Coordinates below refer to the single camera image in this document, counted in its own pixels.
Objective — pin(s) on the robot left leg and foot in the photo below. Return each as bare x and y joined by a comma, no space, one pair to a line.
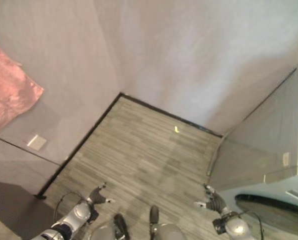
114,228

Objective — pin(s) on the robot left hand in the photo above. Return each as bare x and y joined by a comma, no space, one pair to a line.
97,195

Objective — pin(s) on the black oval sink counter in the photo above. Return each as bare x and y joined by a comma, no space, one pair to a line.
274,212

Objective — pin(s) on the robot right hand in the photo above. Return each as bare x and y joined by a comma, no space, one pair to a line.
215,200

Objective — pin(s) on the white wall socket plate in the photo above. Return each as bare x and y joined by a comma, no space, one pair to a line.
36,142

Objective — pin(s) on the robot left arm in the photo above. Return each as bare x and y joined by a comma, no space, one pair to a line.
69,223

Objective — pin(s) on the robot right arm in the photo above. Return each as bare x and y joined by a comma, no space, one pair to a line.
235,226

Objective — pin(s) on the yellow scrap on floor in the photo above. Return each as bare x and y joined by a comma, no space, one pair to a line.
176,129

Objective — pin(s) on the pink towel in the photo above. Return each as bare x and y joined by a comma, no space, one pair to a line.
8,89

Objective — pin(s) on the black baseboard strip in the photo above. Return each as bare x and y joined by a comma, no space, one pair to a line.
94,130

